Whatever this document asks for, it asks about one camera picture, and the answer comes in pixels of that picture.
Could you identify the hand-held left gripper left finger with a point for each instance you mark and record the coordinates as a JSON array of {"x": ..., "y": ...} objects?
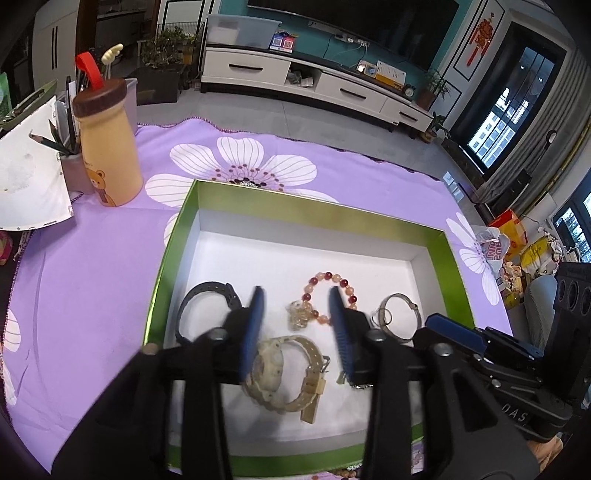
[{"x": 254, "y": 332}]

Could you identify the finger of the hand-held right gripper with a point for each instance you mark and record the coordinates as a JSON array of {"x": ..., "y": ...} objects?
[
  {"x": 508, "y": 346},
  {"x": 457, "y": 331}
]

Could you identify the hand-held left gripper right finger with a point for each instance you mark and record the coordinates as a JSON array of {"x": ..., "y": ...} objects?
[{"x": 339, "y": 334}]

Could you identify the beige wristwatch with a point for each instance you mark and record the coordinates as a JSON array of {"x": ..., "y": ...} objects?
[{"x": 304, "y": 350}]

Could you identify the gold flower brooch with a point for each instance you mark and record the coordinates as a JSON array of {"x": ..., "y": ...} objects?
[{"x": 299, "y": 316}]

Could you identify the black wristwatch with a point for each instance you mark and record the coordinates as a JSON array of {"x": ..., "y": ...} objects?
[{"x": 203, "y": 287}]

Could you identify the silver bangle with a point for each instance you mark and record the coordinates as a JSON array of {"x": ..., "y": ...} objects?
[{"x": 397, "y": 296}]

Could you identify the green cardboard box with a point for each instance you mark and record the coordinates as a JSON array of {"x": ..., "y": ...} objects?
[{"x": 300, "y": 258}]

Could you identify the white plastic bag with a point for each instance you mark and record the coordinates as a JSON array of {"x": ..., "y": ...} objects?
[{"x": 491, "y": 249}]

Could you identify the yellow sack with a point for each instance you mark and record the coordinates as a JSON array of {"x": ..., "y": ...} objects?
[{"x": 538, "y": 258}]

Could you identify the yellow and red bag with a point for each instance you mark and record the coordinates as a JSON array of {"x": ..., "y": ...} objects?
[{"x": 510, "y": 226}]

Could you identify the purple floral tablecloth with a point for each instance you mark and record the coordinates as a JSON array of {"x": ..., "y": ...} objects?
[{"x": 92, "y": 277}]

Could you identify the small floor potted plant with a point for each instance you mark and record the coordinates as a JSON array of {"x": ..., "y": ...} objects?
[{"x": 436, "y": 129}]

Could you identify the dark framed window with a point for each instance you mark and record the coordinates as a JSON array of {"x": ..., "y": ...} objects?
[{"x": 496, "y": 129}]

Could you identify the grey striped curtain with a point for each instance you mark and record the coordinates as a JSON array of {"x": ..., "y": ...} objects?
[{"x": 554, "y": 138}]

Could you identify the yellow bottle with brown lid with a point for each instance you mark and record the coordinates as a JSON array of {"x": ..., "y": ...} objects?
[{"x": 111, "y": 138}]

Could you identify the grey pen holder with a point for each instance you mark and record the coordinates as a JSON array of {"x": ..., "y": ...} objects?
[{"x": 74, "y": 170}]

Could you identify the potted plant in brown pot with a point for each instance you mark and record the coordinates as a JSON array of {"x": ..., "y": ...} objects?
[{"x": 431, "y": 90}]

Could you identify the small alarm clock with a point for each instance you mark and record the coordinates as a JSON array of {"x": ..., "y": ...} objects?
[{"x": 408, "y": 91}]

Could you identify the white television cabinet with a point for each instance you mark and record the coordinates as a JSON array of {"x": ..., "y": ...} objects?
[{"x": 249, "y": 69}]

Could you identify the white and yellow box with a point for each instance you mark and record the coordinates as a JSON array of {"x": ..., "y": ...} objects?
[{"x": 390, "y": 74}]

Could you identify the white paper sheet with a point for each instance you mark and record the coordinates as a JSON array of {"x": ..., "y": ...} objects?
[{"x": 27, "y": 175}]

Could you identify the pencil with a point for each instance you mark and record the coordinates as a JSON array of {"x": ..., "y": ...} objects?
[{"x": 46, "y": 142}]

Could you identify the small code sign stand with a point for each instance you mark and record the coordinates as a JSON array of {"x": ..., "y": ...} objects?
[{"x": 281, "y": 42}]

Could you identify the large potted plant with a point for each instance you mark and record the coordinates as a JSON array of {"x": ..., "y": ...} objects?
[{"x": 161, "y": 50}]

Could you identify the clear plastic storage box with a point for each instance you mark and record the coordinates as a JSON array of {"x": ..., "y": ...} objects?
[{"x": 240, "y": 32}]

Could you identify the black television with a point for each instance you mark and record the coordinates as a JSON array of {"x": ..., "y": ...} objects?
[{"x": 369, "y": 23}]

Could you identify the white tall cabinet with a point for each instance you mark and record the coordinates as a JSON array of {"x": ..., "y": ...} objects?
[{"x": 53, "y": 41}]

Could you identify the red knot wall decoration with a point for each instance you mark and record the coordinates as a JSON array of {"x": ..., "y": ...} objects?
[{"x": 482, "y": 37}]

